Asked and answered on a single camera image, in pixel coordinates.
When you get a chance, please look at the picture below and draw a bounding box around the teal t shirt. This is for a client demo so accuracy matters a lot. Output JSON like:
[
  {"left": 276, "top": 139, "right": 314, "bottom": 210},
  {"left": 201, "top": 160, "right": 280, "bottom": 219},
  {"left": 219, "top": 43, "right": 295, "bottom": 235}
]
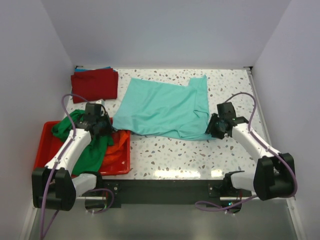
[{"left": 112, "top": 76, "right": 211, "bottom": 141}]

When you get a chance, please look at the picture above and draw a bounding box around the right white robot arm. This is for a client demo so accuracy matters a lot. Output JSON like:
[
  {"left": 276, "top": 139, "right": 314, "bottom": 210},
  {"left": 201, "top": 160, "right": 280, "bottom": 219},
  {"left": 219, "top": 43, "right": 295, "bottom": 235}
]
[{"left": 205, "top": 102, "right": 298, "bottom": 201}]

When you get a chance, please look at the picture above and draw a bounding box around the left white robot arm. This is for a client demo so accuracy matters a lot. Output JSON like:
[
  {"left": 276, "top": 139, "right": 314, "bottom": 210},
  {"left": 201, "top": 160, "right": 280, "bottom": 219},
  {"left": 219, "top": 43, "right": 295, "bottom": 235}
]
[{"left": 31, "top": 103, "right": 113, "bottom": 211}]

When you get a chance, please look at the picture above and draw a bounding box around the folded dark red t shirt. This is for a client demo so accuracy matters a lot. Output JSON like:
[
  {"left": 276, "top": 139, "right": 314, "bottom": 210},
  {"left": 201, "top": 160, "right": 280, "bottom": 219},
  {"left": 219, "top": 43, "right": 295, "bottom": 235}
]
[{"left": 70, "top": 68, "right": 119, "bottom": 104}]

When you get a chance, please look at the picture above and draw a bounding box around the orange t shirt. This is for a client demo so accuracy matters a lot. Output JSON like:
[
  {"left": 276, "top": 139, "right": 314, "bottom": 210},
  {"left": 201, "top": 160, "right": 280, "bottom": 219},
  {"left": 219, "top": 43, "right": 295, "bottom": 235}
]
[{"left": 102, "top": 130, "right": 130, "bottom": 166}]

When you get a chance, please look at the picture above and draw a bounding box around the green t shirt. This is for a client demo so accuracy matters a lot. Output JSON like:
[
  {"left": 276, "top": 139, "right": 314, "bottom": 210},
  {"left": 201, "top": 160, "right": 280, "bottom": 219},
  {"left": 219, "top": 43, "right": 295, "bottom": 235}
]
[{"left": 51, "top": 117, "right": 114, "bottom": 176}]

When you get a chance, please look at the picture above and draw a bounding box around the red plastic bin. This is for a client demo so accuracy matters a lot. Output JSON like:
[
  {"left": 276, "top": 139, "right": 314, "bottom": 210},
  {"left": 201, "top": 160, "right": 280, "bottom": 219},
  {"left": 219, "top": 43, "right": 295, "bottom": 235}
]
[{"left": 34, "top": 121, "right": 131, "bottom": 176}]

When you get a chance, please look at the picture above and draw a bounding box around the folded blue t shirt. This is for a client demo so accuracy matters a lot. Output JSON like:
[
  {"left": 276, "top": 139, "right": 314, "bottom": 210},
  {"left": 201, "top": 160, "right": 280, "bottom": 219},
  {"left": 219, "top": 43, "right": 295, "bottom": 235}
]
[{"left": 70, "top": 66, "right": 118, "bottom": 96}]

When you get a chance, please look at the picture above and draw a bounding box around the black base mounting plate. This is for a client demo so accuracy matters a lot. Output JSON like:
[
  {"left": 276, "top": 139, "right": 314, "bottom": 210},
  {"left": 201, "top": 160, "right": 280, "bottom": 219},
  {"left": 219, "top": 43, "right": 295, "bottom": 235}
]
[{"left": 74, "top": 179, "right": 251, "bottom": 210}]

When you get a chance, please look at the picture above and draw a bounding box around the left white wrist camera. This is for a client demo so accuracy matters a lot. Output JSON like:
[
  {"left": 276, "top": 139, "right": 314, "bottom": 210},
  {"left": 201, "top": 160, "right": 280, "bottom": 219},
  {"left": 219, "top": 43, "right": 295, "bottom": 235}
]
[{"left": 94, "top": 99, "right": 105, "bottom": 105}]

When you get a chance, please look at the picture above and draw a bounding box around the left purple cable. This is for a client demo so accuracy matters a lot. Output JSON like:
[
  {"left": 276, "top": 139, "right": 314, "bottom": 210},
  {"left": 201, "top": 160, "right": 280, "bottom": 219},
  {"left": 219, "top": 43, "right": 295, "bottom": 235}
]
[{"left": 39, "top": 93, "right": 116, "bottom": 240}]

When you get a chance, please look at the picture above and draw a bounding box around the purple cable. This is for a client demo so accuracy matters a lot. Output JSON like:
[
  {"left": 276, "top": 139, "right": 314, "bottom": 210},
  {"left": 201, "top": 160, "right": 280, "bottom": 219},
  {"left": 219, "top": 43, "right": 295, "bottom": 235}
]
[
  {"left": 194, "top": 92, "right": 298, "bottom": 213},
  {"left": 39, "top": 93, "right": 116, "bottom": 240}
]

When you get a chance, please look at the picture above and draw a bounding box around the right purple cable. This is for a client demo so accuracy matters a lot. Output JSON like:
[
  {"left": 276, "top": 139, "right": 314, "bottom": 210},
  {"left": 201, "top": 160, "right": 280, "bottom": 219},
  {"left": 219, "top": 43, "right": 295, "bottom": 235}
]
[{"left": 194, "top": 92, "right": 298, "bottom": 213}]

